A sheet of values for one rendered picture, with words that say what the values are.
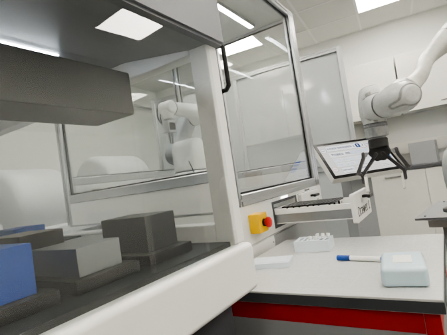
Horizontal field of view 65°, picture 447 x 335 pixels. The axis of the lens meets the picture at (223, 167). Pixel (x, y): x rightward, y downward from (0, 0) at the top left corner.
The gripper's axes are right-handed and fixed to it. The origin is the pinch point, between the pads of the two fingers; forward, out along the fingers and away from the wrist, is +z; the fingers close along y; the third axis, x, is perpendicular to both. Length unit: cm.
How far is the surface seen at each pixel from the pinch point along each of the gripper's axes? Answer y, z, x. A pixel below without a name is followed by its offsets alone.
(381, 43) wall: 27, -162, -361
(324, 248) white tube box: 16.9, 15.5, 35.2
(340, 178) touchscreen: 34, -3, -69
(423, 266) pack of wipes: -14, 12, 68
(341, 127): 49, -43, -159
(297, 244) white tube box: 26.4, 13.9, 36.1
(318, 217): 23.9, 7.5, 15.9
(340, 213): 15.2, 6.8, 15.9
